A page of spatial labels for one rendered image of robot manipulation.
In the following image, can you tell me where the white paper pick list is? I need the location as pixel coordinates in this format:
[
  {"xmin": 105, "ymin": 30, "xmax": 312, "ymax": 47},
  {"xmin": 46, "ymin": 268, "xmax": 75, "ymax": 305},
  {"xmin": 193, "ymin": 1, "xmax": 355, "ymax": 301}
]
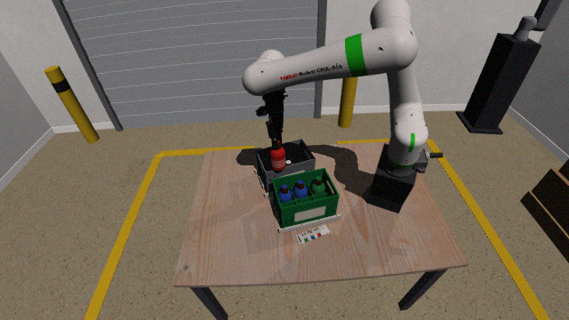
[{"xmin": 296, "ymin": 224, "xmax": 331, "ymax": 244}]

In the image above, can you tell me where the red bottle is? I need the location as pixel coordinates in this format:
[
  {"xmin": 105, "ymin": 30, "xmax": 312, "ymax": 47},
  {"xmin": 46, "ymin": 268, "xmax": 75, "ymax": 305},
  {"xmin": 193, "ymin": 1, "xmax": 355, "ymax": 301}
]
[{"xmin": 270, "ymin": 140, "xmax": 285, "ymax": 171}]

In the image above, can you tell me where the green crate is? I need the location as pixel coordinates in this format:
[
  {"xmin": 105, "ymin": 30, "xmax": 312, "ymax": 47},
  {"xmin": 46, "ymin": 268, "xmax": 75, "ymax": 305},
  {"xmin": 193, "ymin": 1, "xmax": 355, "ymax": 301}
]
[{"xmin": 272, "ymin": 170, "xmax": 337, "ymax": 228}]

